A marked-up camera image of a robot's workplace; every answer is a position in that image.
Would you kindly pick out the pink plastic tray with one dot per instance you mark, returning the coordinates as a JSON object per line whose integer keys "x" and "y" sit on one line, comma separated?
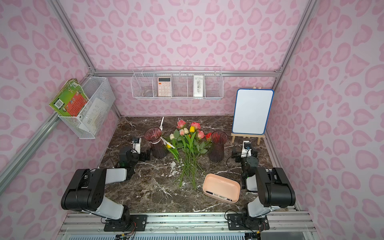
{"x": 222, "y": 189}

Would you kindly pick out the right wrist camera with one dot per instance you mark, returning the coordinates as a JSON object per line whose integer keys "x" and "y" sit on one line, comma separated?
{"x": 247, "y": 149}

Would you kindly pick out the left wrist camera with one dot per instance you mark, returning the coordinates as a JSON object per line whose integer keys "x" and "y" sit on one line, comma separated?
{"x": 136, "y": 145}

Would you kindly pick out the white mesh side basket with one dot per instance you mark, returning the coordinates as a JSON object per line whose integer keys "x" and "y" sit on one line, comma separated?
{"x": 95, "y": 87}

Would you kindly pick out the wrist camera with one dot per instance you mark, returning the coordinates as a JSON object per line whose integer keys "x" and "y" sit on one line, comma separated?
{"x": 136, "y": 145}
{"x": 247, "y": 149}

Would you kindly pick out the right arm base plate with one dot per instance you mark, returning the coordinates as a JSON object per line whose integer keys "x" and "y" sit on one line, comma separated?
{"x": 238, "y": 222}

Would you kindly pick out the pink calculator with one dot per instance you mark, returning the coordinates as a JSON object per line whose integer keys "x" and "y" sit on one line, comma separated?
{"x": 164, "y": 87}

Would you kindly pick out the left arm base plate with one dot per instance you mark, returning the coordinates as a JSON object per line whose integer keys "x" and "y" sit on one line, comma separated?
{"x": 136, "y": 222}

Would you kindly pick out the dark red vase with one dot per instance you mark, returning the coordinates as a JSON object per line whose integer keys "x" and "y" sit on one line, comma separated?
{"x": 217, "y": 150}
{"x": 154, "y": 137}

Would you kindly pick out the white wire wall shelf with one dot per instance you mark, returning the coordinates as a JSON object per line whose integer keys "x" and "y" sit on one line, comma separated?
{"x": 182, "y": 81}

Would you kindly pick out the green and red book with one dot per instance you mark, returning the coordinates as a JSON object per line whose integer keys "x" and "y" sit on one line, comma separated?
{"x": 70, "y": 100}

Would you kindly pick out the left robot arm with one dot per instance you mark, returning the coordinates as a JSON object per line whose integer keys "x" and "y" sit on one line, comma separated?
{"x": 86, "y": 193}

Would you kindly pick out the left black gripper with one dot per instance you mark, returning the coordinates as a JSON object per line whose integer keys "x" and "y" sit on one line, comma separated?
{"x": 143, "y": 155}

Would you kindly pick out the small glass bowl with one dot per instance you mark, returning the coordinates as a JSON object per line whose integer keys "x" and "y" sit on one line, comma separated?
{"x": 148, "y": 93}

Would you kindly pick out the pink rose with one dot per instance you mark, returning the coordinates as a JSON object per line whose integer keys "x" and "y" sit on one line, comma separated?
{"x": 181, "y": 124}
{"x": 200, "y": 135}
{"x": 196, "y": 125}

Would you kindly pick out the small whiteboard on easel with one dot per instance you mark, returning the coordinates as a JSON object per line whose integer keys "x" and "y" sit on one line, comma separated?
{"x": 251, "y": 114}

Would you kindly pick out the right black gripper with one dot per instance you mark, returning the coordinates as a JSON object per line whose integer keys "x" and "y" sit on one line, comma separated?
{"x": 240, "y": 153}

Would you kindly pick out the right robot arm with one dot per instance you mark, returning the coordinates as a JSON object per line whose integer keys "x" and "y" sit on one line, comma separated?
{"x": 274, "y": 192}

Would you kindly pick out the white paper in basket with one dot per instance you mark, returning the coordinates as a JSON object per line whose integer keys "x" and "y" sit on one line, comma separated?
{"x": 94, "y": 117}

